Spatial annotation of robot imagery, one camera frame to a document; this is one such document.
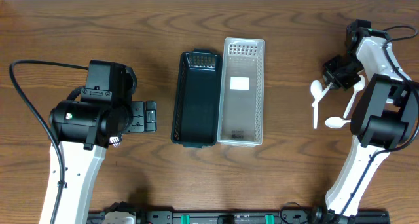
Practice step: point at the white plastic fork middle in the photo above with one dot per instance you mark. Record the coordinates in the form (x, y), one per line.
(115, 141)

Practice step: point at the white plastic spoon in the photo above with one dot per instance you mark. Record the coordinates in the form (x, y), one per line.
(336, 122)
(359, 86)
(315, 117)

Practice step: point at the clear plastic basket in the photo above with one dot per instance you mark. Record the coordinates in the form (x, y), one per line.
(242, 93)

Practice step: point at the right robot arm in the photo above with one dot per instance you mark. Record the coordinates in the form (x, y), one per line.
(385, 120)

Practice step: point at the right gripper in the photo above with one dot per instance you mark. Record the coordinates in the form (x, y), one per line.
(336, 78)

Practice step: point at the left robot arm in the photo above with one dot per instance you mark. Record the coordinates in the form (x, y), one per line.
(91, 119)

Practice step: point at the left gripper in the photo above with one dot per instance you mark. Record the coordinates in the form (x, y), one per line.
(144, 116)

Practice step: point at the black plastic basket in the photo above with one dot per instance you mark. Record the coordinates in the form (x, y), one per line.
(196, 108)

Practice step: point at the white plastic spoon crossing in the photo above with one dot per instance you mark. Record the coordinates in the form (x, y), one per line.
(322, 93)

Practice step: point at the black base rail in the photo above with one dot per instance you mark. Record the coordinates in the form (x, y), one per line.
(123, 213)

